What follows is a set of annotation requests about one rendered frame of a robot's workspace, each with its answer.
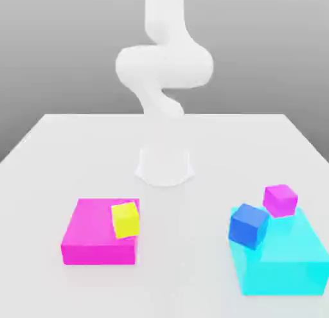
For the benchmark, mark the large cyan box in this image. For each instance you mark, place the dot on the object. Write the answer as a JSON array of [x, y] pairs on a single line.
[[288, 261]]

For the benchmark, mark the large magenta box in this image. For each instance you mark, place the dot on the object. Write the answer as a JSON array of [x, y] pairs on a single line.
[[90, 230]]

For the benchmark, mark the small yellow cube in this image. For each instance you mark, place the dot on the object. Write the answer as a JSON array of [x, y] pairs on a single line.
[[126, 221]]

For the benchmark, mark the small blue cube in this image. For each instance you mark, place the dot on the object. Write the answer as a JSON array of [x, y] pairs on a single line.
[[248, 226]]

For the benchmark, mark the small purple cube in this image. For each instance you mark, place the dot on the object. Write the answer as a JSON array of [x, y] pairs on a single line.
[[280, 201]]

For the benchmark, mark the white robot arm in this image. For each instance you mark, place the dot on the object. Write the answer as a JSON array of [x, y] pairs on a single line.
[[164, 63]]

